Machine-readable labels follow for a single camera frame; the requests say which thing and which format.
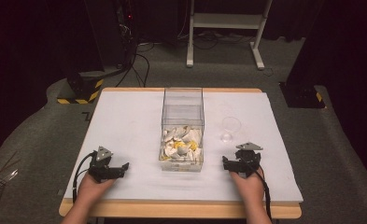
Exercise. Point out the black yellow striped stand base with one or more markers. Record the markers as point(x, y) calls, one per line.
point(84, 85)

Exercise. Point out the clear plastic cup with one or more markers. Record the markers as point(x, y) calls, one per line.
point(231, 127)

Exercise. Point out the pile of broken eggshells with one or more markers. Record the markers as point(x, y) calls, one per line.
point(181, 143)

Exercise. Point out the white metal stand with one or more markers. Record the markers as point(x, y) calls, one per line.
point(228, 21)

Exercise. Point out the person's right hand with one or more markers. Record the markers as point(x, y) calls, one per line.
point(249, 186)

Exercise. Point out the clear plastic box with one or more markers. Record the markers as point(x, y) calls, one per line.
point(182, 109)

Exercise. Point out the dark equipment with red light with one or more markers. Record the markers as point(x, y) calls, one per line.
point(126, 31)

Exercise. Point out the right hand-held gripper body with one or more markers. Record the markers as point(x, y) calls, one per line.
point(247, 158)

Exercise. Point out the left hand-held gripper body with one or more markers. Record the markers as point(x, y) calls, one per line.
point(101, 163)

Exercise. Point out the wooden table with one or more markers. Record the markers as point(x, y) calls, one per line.
point(178, 210)

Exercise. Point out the person's left hand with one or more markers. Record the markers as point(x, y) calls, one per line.
point(92, 189)

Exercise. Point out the white table mat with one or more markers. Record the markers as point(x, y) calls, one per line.
point(131, 124)

